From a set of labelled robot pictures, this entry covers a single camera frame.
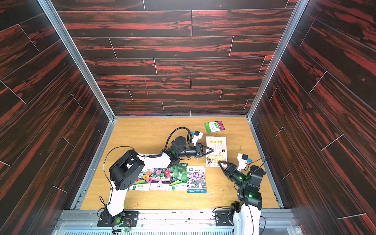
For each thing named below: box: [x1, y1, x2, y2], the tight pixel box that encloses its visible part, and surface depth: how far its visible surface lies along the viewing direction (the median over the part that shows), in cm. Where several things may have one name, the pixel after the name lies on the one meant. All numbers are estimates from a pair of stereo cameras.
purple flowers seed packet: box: [187, 165, 208, 194], surface depth 88 cm
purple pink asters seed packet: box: [149, 167, 171, 192], surface depth 88 cm
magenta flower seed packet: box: [204, 120, 226, 134], surface depth 117 cm
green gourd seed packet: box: [169, 163, 188, 191], surface depth 90 cm
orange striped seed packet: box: [205, 136, 228, 168], surface depth 80 cm
